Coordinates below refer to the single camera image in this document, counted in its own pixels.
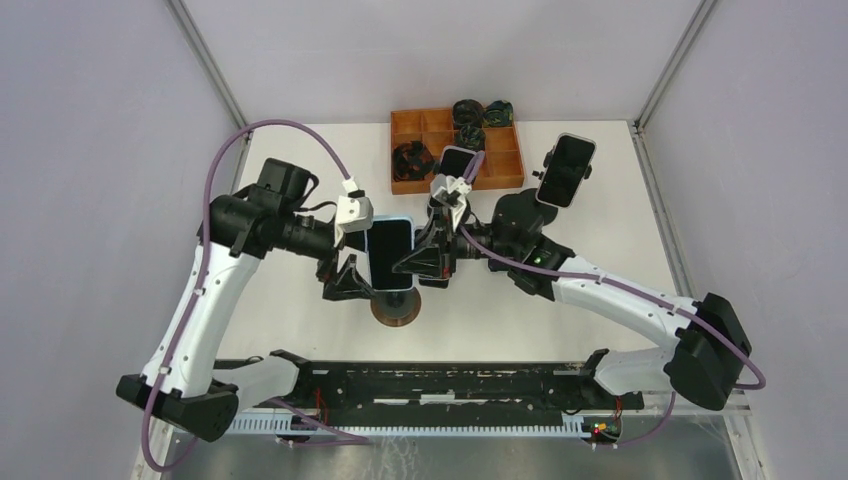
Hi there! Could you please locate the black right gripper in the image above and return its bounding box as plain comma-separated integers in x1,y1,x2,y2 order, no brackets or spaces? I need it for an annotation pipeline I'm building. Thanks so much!
393,205,521,277

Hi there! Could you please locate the blue-case smartphone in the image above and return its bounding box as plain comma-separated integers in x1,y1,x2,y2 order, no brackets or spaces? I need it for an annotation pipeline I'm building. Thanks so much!
365,215,414,292

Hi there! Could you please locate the wooden-base grey phone stand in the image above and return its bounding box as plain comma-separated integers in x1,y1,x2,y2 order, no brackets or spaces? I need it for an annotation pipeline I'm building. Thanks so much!
370,288,422,328

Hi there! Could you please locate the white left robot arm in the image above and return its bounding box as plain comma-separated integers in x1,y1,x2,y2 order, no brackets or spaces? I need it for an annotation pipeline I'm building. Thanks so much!
116,158,373,442

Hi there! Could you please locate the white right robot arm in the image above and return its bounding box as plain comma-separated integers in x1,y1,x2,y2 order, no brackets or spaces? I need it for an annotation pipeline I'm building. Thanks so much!
392,189,753,411

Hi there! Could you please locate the black folding phone stand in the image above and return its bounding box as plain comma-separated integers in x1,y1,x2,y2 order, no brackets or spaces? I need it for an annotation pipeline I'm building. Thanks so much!
418,276,450,289

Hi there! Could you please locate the white-case smartphone on stand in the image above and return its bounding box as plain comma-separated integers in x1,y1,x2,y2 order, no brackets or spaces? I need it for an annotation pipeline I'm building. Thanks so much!
438,145,477,178

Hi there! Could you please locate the black right pole phone stand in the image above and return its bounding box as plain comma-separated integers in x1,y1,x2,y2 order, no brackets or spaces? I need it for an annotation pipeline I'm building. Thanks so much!
497,150,558,226

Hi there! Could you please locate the white-case smartphone right stand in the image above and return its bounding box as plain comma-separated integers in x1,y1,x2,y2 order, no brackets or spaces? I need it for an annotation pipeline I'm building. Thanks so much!
536,133,597,208

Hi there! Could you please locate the dark rolled tie in tray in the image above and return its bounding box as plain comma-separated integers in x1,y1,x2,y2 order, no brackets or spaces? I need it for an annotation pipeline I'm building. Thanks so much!
391,140,436,182

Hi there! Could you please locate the wooden compartment tray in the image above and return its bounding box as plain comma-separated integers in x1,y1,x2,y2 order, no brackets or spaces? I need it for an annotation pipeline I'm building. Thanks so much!
389,108,526,195

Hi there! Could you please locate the dark rolled tie middle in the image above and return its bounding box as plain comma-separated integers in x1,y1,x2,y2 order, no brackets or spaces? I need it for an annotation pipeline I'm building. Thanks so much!
454,124,486,151

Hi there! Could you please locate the dark rolled tie back left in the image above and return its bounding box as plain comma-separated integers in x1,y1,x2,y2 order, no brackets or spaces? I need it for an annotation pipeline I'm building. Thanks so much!
451,99,485,130

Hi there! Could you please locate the dark rolled tie back right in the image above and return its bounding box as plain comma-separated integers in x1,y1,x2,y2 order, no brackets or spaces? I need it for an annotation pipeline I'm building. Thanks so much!
483,100,514,128

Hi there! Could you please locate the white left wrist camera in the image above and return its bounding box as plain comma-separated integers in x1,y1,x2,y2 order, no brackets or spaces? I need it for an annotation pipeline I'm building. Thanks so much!
333,190,374,247

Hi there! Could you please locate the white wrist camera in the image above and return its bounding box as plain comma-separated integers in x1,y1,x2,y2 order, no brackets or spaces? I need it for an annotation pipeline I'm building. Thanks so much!
429,174,472,211
333,190,374,247

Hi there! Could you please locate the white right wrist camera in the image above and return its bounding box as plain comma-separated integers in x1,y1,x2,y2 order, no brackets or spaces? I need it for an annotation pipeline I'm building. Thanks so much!
429,174,472,211

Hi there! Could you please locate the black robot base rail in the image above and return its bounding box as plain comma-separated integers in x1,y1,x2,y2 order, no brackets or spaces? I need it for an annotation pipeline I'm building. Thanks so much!
211,349,645,429

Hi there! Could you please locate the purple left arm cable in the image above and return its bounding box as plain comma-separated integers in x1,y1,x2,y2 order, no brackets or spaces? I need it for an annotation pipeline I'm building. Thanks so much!
140,119,372,473

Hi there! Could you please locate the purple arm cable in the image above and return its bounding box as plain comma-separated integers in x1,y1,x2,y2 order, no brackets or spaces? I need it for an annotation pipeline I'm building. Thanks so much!
140,119,372,473
458,150,768,449

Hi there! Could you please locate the white cable duct strip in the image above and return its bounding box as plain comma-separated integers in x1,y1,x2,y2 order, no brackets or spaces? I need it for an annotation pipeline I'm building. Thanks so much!
226,411,614,440

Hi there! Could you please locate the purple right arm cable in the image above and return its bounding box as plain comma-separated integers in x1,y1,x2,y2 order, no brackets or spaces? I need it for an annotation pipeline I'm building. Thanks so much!
458,150,768,449

